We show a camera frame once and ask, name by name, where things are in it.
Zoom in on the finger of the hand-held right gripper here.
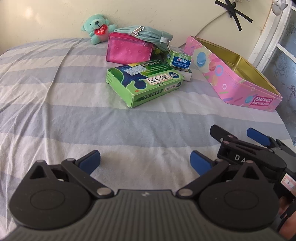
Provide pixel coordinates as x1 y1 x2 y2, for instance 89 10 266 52
246 127 288 152
210 125 273 153

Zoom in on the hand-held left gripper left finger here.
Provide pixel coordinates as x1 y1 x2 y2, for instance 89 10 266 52
27 150 114 198

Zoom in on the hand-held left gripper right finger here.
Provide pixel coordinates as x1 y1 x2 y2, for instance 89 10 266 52
177 150 264 198

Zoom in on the pink biscuit tin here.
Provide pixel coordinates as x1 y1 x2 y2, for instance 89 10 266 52
184 35 283 113

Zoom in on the white blue box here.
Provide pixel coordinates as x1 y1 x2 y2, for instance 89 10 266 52
178 68 193 81

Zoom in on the small green white box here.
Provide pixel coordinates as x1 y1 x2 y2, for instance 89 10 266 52
167 49 193 70

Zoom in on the large green medicine box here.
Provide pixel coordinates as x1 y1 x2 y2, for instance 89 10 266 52
106 60 185 108

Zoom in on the pink glossy pouch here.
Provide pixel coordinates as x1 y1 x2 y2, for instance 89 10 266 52
106 32 154 65

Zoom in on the teal zipper pouch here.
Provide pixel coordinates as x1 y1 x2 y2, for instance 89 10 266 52
109 25 173 52

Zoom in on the person's right hand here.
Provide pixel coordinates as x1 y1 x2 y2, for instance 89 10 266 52
278 196 296 240

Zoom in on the striped bed sheet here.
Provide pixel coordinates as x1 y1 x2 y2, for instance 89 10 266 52
0 37 289 241

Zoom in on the frosted patterned window glass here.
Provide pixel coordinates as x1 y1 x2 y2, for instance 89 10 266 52
266 35 296 144

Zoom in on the black tape cross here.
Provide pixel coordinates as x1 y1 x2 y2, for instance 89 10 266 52
215 0 253 32

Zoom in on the white plastic ornament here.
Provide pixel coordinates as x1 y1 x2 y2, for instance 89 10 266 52
270 0 288 13

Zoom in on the teal teddy bear plush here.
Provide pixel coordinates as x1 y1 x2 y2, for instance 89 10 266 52
81 14 117 44

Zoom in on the white window frame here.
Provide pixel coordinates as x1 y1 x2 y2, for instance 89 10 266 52
248 5 296 77

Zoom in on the white cable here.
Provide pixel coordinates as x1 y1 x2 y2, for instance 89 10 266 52
196 9 232 36

